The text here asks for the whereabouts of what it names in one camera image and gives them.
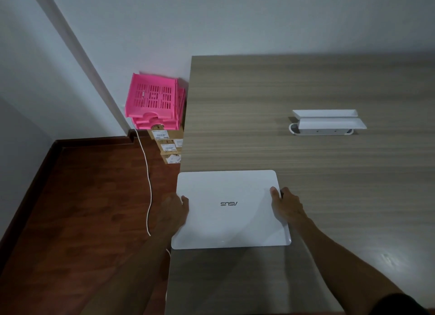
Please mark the person's black sleeve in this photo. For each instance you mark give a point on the person's black sleeve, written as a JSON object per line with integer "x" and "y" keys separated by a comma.
{"x": 397, "y": 306}

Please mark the cardboard box with white label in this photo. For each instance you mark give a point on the cardboard box with white label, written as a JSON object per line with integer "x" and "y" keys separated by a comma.
{"x": 169, "y": 146}
{"x": 159, "y": 134}
{"x": 172, "y": 158}

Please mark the wooden table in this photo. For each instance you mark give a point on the wooden table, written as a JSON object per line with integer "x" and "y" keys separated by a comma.
{"x": 255, "y": 104}

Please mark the person's left hand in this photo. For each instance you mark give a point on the person's left hand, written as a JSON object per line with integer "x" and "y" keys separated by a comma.
{"x": 174, "y": 214}

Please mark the person's right hand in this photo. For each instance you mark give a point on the person's right hand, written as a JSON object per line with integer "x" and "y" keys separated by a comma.
{"x": 289, "y": 207}

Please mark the pink plastic basket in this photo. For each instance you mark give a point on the pink plastic basket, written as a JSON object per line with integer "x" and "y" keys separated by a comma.
{"x": 176, "y": 116}
{"x": 151, "y": 95}

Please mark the white laptop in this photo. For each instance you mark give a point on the white laptop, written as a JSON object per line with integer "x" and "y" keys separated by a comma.
{"x": 231, "y": 223}

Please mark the white laptop stand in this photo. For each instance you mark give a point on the white laptop stand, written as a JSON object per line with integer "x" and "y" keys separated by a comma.
{"x": 326, "y": 124}

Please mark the person's left forearm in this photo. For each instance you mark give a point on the person's left forearm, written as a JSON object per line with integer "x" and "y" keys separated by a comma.
{"x": 136, "y": 274}

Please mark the person's right forearm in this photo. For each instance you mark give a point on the person's right forearm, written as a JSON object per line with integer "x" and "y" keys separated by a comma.
{"x": 340, "y": 270}

